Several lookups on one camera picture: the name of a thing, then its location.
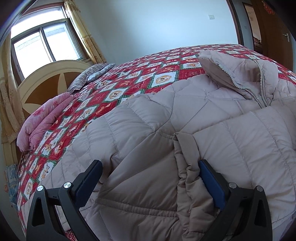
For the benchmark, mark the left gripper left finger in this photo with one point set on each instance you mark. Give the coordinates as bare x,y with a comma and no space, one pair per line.
43,221

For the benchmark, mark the brown wooden door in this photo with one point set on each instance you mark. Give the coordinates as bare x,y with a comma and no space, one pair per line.
275,45

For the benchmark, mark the cream and brown headboard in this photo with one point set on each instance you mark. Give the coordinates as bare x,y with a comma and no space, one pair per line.
47,82

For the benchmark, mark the white wall switch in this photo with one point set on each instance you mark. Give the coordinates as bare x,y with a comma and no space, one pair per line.
211,16

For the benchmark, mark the left yellow curtain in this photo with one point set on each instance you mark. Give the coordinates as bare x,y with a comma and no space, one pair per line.
12,117

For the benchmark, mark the folded pink quilt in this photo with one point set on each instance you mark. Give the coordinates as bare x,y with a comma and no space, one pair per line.
40,121

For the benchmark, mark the red double happiness decoration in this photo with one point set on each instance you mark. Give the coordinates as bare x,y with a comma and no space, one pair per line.
268,8

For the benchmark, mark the grey striped pillow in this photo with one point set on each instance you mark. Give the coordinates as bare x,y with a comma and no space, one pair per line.
89,75

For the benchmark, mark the yellow curtain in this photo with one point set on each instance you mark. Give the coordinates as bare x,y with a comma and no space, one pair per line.
88,42
12,117

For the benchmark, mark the red patchwork cartoon bedspread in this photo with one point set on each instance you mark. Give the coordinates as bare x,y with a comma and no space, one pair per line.
193,86

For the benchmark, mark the blue white printed cloth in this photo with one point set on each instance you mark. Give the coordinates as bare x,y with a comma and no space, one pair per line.
12,181

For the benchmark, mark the beige quilted puffer jacket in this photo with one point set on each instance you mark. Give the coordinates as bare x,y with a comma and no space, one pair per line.
155,191

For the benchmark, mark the right yellow curtain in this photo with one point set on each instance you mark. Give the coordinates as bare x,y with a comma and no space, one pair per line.
88,42

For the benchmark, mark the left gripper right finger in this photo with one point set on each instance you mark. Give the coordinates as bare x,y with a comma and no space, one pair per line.
254,221

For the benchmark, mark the window with dark frame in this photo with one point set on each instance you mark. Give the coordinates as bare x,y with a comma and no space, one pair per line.
42,36

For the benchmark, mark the silver door handle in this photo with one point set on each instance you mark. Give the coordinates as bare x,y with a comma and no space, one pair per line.
287,37

